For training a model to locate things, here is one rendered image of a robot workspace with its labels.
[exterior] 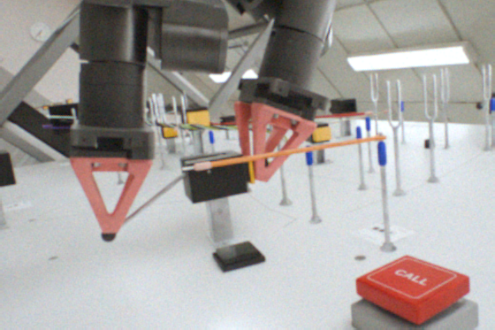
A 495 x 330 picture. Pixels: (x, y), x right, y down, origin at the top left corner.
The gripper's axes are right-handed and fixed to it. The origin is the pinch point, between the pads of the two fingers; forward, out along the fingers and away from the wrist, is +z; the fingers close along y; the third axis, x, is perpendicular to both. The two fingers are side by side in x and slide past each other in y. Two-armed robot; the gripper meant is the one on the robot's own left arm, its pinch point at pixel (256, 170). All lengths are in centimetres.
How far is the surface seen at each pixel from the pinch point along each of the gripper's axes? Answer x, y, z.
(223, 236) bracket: 1.9, -1.1, 7.4
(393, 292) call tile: -0.3, -24.3, 2.8
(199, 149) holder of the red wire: -8, 57, 3
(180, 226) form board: 4.0, 7.9, 9.3
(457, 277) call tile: -4.1, -25.0, 1.1
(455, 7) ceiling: -190, 203, -127
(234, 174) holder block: 3.0, -2.1, 0.8
